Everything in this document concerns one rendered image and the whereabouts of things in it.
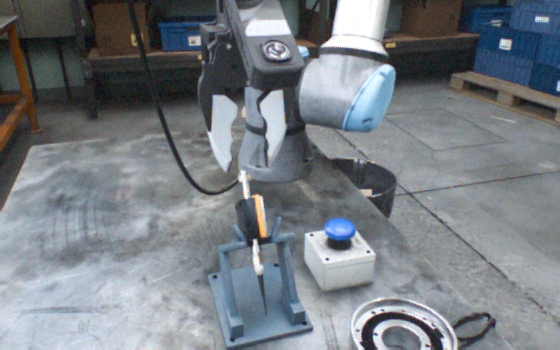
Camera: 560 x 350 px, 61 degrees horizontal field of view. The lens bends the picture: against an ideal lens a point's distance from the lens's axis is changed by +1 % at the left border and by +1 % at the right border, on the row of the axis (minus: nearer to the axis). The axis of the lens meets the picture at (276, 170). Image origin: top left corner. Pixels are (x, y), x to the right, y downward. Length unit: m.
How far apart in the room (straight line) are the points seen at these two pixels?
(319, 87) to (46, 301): 0.50
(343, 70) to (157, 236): 0.39
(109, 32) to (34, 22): 0.60
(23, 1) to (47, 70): 0.61
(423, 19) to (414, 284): 3.97
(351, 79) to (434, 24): 3.83
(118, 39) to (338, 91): 3.11
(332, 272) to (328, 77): 0.33
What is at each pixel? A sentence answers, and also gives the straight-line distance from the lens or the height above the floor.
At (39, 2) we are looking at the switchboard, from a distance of 4.08.
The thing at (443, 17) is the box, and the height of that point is 0.62.
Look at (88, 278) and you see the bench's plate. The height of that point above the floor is 0.80.
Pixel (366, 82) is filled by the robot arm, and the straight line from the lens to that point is 0.76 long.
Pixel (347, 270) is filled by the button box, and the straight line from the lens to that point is 0.61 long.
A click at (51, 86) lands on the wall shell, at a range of 4.44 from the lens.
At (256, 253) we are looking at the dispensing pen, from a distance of 0.54.
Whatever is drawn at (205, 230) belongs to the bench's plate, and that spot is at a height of 0.80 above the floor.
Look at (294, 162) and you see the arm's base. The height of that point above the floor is 0.84.
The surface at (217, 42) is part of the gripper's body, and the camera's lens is 0.47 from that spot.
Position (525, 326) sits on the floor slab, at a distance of 1.93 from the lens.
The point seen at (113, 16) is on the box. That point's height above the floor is 0.74.
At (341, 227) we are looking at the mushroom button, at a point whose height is 0.87.
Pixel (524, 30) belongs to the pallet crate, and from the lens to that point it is 4.39.
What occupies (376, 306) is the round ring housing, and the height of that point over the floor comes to 0.83.
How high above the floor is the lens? 1.20
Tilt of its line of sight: 26 degrees down
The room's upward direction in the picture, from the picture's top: straight up
